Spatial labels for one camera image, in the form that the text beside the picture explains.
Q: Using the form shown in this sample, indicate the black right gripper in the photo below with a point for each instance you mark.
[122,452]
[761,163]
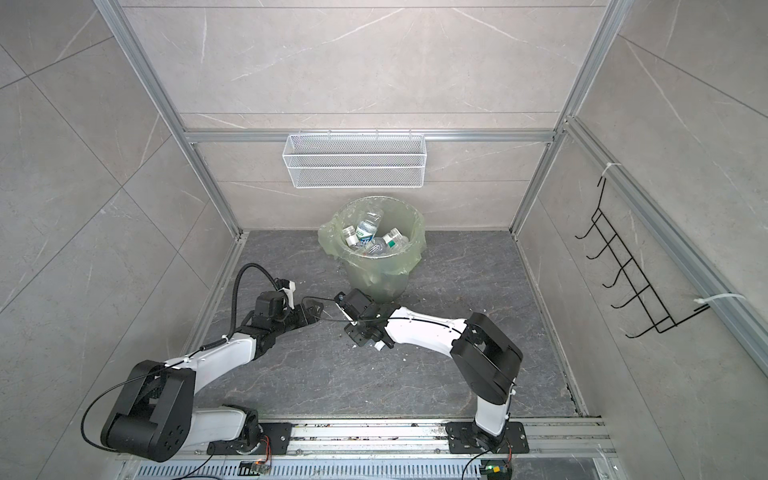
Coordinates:
[353,334]

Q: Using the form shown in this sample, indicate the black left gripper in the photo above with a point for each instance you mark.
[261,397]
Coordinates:
[304,320]

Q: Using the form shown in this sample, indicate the clear bottle white label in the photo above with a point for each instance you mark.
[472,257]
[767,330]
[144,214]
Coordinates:
[367,228]

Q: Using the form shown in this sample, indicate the clear bottle blue cap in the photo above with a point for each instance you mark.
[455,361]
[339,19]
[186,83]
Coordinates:
[375,248]

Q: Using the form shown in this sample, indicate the clear bottle red label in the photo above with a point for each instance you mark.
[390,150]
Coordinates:
[350,237]

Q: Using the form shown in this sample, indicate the clear bottle green ring cap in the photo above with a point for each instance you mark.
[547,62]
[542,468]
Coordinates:
[395,241]

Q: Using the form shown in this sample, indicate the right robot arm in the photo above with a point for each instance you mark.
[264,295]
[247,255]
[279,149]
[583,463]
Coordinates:
[486,357]

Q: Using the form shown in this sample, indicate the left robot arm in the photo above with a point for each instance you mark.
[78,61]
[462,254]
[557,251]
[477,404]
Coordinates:
[154,415]

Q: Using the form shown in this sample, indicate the green bin with bag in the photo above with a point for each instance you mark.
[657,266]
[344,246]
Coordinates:
[386,277]

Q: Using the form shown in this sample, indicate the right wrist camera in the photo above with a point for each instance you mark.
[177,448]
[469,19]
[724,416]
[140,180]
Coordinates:
[349,311]

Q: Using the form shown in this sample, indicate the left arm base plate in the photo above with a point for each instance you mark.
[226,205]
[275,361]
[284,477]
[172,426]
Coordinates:
[255,440]

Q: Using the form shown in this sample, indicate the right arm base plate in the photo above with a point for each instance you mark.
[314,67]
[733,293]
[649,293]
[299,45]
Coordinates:
[468,438]

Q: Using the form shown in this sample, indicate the white wire mesh basket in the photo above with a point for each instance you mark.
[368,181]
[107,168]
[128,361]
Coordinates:
[355,161]

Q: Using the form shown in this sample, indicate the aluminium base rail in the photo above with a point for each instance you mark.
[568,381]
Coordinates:
[535,448]

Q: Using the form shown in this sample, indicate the black wire hook rack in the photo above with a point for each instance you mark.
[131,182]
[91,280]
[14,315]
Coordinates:
[630,272]

